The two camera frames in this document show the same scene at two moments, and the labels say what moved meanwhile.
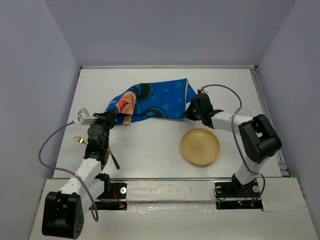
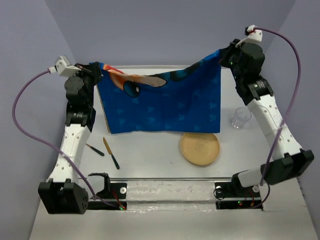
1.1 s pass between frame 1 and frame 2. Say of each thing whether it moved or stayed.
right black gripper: moved
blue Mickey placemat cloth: moved
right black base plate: stayed
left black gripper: moved
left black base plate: stayed
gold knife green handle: stayed
